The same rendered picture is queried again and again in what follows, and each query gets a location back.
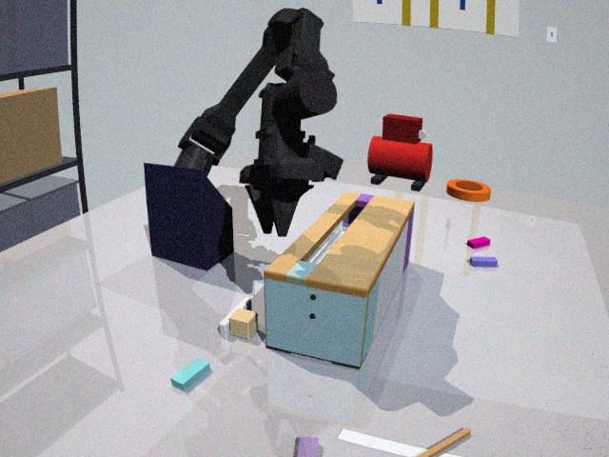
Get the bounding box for small magenta block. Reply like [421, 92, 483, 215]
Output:
[467, 236, 490, 248]

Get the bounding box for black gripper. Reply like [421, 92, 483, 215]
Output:
[239, 121, 325, 237]

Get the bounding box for small cyan block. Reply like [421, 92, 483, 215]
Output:
[170, 358, 210, 391]

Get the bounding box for small blue-purple block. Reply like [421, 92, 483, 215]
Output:
[469, 256, 498, 267]

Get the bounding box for purple rectangular block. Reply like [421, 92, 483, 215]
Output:
[297, 436, 319, 457]

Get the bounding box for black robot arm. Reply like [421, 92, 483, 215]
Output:
[174, 8, 343, 180]

